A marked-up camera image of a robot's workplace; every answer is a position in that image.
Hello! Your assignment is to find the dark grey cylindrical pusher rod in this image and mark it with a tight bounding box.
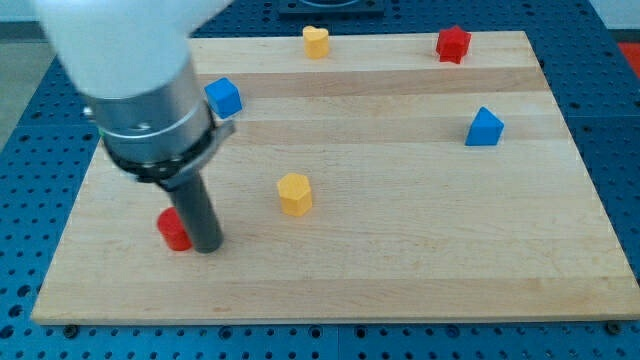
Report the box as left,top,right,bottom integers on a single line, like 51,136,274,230
165,173,224,253

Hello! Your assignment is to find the blue triangle block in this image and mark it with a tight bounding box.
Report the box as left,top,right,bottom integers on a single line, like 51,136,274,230
465,107,504,146

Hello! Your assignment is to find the yellow hexagon block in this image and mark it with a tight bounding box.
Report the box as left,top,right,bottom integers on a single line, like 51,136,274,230
277,173,313,217

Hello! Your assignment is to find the light wooden board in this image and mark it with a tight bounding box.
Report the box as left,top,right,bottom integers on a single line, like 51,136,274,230
32,31,639,325

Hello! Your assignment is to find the blue perforated metal table plate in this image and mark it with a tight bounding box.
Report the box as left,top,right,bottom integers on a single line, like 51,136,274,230
1,0,639,359

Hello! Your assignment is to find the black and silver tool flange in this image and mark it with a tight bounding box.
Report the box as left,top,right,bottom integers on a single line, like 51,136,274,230
104,120,235,190

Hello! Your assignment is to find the yellow heart block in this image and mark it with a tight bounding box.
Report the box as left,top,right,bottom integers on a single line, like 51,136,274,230
302,26,330,59

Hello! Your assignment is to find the red star block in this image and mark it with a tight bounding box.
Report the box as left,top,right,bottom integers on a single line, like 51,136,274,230
436,25,472,64

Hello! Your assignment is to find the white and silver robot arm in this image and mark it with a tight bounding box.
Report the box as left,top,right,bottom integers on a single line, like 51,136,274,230
33,0,235,253

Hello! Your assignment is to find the red cylinder block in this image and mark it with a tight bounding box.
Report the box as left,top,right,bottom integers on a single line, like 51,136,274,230
156,207,192,251

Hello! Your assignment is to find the blue cube block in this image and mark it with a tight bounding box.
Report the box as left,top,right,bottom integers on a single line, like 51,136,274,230
204,77,243,119

